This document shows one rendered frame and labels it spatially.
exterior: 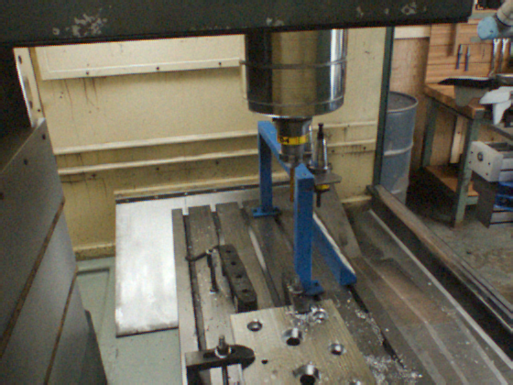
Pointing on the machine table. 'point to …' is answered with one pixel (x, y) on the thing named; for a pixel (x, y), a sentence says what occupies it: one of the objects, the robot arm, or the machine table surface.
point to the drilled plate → (275, 342)
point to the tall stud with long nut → (212, 268)
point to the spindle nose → (293, 72)
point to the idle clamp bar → (228, 257)
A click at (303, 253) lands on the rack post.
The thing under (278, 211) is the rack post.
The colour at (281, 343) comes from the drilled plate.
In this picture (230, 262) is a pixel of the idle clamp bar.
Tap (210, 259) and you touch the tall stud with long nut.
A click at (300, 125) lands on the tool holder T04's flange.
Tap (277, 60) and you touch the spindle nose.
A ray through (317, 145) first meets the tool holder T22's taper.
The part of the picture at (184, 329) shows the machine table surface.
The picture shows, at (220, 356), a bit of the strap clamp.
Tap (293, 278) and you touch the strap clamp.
